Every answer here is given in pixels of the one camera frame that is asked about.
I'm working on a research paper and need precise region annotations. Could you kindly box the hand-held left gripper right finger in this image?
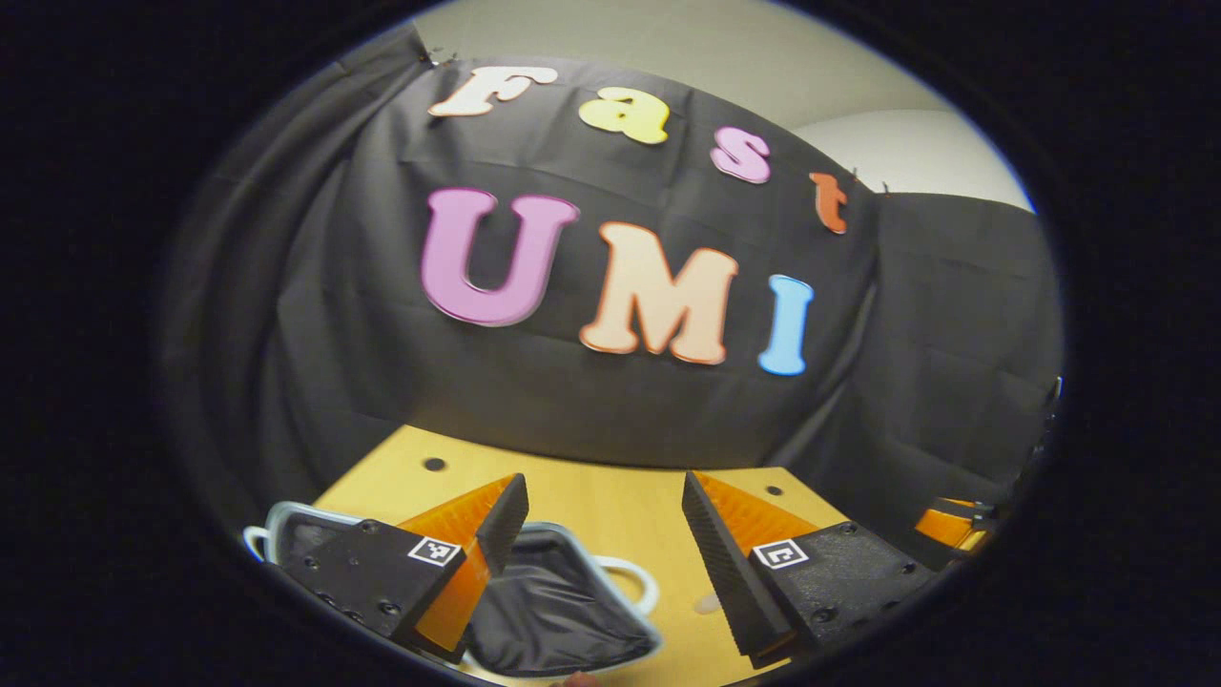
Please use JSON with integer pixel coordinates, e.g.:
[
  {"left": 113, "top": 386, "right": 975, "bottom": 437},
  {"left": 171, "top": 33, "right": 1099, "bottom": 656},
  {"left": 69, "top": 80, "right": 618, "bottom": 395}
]
[{"left": 680, "top": 469, "right": 942, "bottom": 671}]

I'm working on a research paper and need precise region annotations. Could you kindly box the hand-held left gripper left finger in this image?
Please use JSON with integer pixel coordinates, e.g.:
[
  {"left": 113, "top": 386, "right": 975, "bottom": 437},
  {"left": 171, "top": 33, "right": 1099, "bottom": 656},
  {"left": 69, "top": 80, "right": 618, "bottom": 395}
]
[{"left": 275, "top": 472, "right": 530, "bottom": 664}]

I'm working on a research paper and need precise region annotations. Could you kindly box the black backdrop cloth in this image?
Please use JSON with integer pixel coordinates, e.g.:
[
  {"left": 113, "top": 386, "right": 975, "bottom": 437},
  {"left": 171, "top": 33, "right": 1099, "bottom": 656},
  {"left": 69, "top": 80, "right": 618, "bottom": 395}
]
[{"left": 157, "top": 24, "right": 1065, "bottom": 564}]

